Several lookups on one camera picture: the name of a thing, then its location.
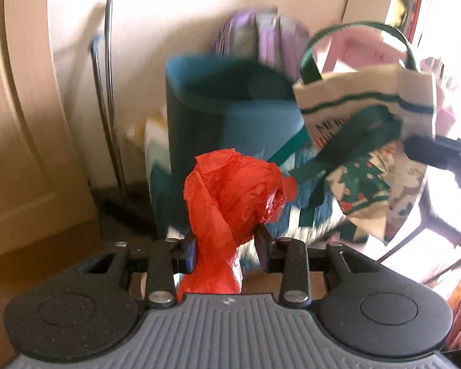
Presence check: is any red plastic bag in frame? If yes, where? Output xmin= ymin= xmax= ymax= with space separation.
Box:
xmin=177 ymin=148 xmax=297 ymax=300

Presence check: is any white green canvas tote bag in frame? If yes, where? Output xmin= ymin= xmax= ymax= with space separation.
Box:
xmin=272 ymin=23 xmax=436 ymax=243

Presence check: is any teal deer trash bin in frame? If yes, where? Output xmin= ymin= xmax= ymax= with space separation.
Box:
xmin=151 ymin=55 xmax=309 ymax=234

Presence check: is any dark wooden chair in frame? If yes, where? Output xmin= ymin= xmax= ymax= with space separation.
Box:
xmin=378 ymin=180 xmax=461 ymax=286

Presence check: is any pink wooden desk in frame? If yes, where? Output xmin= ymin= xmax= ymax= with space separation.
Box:
xmin=315 ymin=27 xmax=455 ymax=136

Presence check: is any white bookshelf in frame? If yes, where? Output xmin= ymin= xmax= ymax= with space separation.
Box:
xmin=341 ymin=0 xmax=461 ymax=63

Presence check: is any beige wooden door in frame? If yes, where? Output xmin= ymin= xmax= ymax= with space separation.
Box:
xmin=0 ymin=0 xmax=96 ymax=256

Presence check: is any purple grey backpack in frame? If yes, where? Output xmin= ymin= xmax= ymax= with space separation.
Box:
xmin=213 ymin=8 xmax=310 ymax=82

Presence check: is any metal folding cart handle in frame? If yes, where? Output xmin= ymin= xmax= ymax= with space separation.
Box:
xmin=89 ymin=0 xmax=127 ymax=200

